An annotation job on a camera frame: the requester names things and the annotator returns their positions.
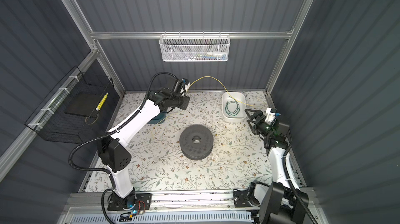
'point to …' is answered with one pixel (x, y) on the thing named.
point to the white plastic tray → (234, 105)
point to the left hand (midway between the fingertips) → (187, 100)
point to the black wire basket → (50, 119)
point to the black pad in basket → (84, 104)
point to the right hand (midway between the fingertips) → (248, 116)
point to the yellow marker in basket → (102, 101)
